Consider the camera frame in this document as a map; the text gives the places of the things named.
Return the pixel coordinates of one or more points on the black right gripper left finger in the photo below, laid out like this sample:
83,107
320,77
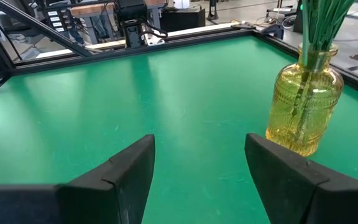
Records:
73,205

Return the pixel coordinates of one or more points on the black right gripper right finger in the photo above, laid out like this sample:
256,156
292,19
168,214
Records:
306,199

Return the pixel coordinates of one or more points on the red artificial flower bunch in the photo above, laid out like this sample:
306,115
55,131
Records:
325,25

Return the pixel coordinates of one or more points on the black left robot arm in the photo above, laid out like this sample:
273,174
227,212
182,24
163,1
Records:
132,28

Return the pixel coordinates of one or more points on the yellow glass vase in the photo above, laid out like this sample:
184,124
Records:
328,93

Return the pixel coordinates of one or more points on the green table mat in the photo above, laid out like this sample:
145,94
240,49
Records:
166,93

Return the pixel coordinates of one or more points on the silver mounting plate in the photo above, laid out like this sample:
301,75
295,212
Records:
154,40

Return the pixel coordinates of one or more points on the black labelled drawer unit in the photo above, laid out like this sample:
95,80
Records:
57,21

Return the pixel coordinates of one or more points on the black box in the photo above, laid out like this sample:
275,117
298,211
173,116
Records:
182,20

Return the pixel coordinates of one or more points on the black metal table frame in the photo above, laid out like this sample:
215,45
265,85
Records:
135,51

